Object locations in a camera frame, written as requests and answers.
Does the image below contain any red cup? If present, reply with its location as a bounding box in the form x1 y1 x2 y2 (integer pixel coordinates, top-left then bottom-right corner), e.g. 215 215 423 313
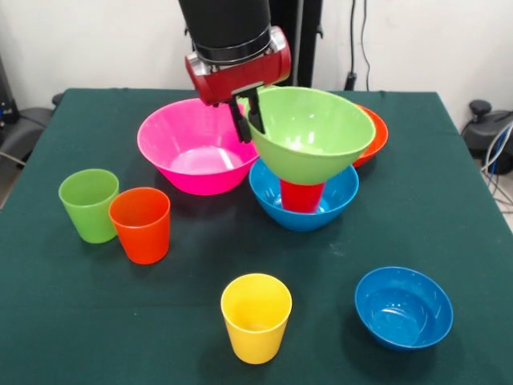
279 178 327 213

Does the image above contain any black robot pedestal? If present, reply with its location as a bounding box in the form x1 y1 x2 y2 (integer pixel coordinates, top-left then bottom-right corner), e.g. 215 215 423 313
184 0 324 91

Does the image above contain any tangle of cables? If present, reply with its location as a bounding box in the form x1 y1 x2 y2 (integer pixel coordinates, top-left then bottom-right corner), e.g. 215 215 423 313
480 120 513 212

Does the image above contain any yellow cup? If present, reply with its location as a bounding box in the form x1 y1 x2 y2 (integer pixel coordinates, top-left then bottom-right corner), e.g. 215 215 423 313
220 273 293 366

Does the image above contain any dark green table cloth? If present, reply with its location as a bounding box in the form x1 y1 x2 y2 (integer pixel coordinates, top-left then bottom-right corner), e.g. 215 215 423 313
0 87 513 385

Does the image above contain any large pink bowl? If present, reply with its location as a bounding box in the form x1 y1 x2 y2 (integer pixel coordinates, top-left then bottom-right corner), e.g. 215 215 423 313
136 98 261 197

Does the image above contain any green cup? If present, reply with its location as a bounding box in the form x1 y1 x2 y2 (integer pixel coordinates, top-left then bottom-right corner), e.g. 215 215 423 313
58 168 120 245

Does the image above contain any large green bowl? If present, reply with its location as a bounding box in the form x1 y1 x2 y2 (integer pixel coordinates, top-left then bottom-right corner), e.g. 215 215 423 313
246 86 377 186

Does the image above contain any small dark blue bowl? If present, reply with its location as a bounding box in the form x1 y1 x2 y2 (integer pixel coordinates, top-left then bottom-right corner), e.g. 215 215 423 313
353 266 454 353

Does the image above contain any black wheeled base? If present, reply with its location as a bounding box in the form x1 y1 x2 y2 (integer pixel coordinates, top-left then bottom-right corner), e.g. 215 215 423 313
0 106 54 164
460 99 513 161

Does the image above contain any black cable with adapter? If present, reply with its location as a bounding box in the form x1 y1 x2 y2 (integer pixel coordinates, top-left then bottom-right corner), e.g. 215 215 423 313
343 0 372 92

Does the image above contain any orange cup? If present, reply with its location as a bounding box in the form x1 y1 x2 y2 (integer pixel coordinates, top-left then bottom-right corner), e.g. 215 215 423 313
108 187 172 265

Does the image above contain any orange bowl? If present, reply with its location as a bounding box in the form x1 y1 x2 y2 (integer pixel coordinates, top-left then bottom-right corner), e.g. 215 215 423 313
351 103 390 168

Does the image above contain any light blue bowl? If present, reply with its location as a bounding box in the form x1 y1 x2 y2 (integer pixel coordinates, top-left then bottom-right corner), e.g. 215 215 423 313
248 158 361 233

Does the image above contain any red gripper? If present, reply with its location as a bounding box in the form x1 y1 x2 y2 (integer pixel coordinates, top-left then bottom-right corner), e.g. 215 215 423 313
184 25 293 144

